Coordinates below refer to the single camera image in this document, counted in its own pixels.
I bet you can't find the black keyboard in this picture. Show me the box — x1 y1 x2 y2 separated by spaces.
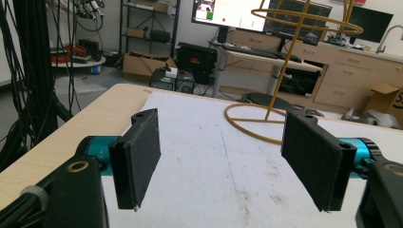
221 43 303 64

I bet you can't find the small black computer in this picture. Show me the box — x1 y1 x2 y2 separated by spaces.
149 67 196 94

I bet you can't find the black round chair base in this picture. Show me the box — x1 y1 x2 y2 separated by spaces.
245 92 294 112

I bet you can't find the lit computer monitor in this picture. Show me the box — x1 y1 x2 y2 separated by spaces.
191 0 272 33

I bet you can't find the black wall monitor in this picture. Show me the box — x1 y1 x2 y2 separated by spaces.
348 5 394 44

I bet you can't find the cardboard box with black print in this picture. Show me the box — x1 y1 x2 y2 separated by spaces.
364 83 403 127

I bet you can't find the round white table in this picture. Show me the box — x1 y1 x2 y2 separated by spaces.
50 55 107 75

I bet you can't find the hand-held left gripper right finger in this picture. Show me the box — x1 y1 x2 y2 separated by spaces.
280 108 357 213

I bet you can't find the black metal shelf rack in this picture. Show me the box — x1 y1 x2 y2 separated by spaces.
119 0 182 60

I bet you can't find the yellow wire stand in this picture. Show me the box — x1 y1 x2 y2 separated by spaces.
223 0 364 146

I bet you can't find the white standing desk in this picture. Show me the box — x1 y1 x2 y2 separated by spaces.
208 40 324 99

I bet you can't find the black cable with grey collar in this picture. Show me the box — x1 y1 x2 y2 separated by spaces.
0 184 49 228

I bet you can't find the red cable coil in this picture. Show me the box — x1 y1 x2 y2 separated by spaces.
50 44 91 64

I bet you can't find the metal faucet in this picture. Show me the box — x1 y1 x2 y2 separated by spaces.
374 24 403 55

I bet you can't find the grey bag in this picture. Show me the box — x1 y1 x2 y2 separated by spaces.
341 107 401 130

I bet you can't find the light wooden cabinet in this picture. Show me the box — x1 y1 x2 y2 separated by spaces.
227 28 403 115

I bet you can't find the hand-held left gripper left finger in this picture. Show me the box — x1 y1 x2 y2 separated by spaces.
108 107 162 212

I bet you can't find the white table mat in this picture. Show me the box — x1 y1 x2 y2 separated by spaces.
101 90 403 228

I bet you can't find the black equipment case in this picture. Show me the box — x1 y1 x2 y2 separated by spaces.
175 42 219 85

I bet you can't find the open cardboard box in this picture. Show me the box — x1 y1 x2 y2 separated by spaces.
122 51 179 84

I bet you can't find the dark computer monitor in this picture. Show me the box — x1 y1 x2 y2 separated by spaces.
264 0 333 47

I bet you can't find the bundle of black cables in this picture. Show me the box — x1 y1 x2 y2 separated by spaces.
0 0 80 172

